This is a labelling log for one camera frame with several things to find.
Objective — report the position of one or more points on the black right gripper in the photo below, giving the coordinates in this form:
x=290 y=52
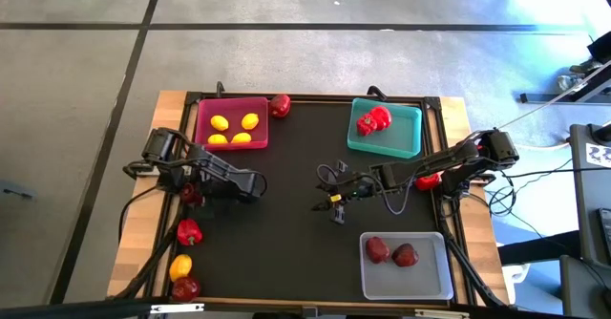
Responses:
x=360 y=184

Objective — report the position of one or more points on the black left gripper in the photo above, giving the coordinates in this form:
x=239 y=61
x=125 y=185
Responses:
x=251 y=187

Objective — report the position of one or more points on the yellow lemon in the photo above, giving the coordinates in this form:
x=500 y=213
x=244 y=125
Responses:
x=241 y=138
x=249 y=121
x=217 y=139
x=219 y=122

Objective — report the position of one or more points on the dark red apple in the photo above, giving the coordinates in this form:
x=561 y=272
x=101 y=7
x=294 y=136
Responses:
x=405 y=255
x=185 y=289
x=377 y=249
x=191 y=194

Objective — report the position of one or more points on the red bell pepper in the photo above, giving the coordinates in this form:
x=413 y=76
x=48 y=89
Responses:
x=427 y=182
x=280 y=105
x=189 y=232
x=366 y=125
x=381 y=117

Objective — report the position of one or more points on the grey plastic basket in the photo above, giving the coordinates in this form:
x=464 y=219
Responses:
x=429 y=281

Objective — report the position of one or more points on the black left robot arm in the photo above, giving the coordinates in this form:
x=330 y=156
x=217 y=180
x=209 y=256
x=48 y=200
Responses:
x=215 y=171

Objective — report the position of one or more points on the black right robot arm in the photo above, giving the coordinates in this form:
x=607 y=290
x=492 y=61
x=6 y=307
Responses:
x=429 y=163

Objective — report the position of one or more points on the black table mat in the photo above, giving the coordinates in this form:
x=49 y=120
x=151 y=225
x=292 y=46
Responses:
x=296 y=261

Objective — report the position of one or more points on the pink plastic basket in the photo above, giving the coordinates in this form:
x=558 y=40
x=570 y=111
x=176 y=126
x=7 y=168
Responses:
x=234 y=106

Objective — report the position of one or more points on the teal plastic basket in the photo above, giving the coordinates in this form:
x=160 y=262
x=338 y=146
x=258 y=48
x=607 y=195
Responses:
x=406 y=137

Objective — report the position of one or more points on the black table clamp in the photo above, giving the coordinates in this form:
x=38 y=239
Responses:
x=377 y=92
x=220 y=89

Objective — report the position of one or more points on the yellow bell pepper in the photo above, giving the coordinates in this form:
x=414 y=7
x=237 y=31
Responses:
x=180 y=267

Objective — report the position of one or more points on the grey floor object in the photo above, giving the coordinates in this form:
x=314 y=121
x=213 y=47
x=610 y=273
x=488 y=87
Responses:
x=14 y=191

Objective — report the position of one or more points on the black metal stand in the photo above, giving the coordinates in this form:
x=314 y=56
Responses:
x=549 y=98

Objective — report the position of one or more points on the grey cart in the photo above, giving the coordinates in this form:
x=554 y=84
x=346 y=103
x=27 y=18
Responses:
x=587 y=190

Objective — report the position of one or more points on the grey cabinet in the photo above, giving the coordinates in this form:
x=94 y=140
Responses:
x=582 y=290

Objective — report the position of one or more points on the person's shoe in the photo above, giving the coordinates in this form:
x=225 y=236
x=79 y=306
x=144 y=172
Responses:
x=584 y=66
x=568 y=81

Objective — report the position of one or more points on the white marker paper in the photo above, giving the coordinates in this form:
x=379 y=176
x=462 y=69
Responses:
x=599 y=155

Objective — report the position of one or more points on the person's leg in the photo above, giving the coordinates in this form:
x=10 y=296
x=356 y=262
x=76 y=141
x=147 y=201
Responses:
x=601 y=47

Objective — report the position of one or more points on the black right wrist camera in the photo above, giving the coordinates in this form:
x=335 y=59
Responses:
x=342 y=167

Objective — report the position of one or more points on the white frame bracket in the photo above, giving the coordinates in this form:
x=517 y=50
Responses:
x=441 y=314
x=176 y=308

